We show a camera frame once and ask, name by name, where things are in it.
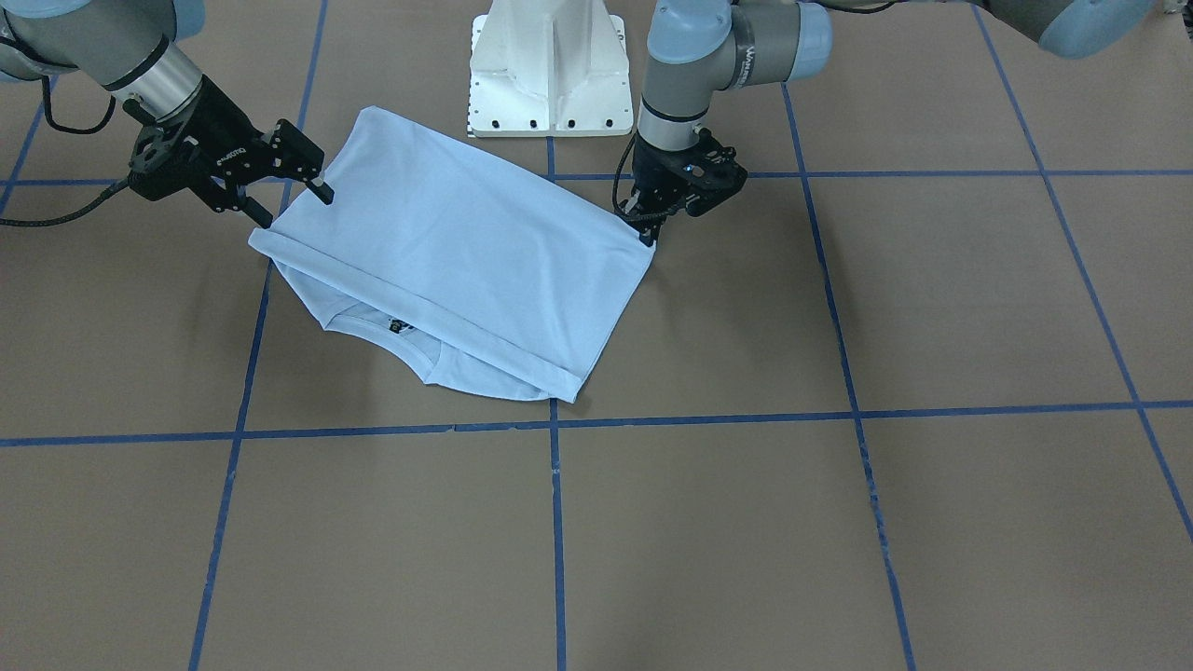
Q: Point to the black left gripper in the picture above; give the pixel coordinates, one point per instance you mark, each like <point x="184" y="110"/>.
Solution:
<point x="655" y="174"/>

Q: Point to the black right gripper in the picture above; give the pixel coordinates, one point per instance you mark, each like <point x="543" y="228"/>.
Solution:
<point x="216" y="132"/>

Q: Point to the light blue t-shirt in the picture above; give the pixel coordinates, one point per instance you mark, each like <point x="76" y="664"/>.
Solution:
<point x="481" y="276"/>

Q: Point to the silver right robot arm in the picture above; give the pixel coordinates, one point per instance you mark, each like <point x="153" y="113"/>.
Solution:
<point x="129" y="48"/>

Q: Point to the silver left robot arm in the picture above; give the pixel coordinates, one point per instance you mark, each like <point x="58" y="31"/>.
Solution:
<point x="695" y="50"/>

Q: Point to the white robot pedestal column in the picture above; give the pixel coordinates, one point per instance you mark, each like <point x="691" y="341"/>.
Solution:
<point x="549" y="68"/>

